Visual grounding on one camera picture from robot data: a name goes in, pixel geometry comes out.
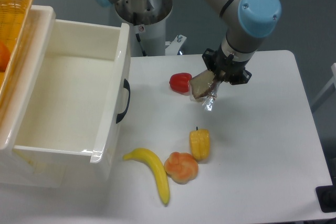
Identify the red bell pepper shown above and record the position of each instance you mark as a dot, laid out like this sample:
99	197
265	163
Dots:
179	82

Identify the orange fruit in basket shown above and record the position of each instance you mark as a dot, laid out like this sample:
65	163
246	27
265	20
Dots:
4	56

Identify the black drawer handle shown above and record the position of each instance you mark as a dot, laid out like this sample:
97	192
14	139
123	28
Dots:
121	115

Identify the upper white drawer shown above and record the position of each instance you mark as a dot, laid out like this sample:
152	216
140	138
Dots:
78	94

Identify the yellow wicker basket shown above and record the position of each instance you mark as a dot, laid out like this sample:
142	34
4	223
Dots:
14	15

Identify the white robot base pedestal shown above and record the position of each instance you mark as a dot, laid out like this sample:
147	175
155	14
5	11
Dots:
147	21

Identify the yellow bell pepper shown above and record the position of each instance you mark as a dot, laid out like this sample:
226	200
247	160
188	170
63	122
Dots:
200	144

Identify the yellow banana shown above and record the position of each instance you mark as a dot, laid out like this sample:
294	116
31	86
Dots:
150	159

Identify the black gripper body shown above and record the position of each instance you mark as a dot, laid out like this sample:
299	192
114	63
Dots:
226	67

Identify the toast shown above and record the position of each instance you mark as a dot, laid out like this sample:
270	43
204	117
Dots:
203	89

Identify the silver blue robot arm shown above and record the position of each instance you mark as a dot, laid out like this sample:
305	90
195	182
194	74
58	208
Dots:
249	22

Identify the black device at table edge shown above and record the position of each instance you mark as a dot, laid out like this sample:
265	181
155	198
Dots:
326	198

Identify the orange swirl bread roll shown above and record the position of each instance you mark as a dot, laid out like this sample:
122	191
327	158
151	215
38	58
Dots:
181	167

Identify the white drawer cabinet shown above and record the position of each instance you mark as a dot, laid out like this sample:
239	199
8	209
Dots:
19	163

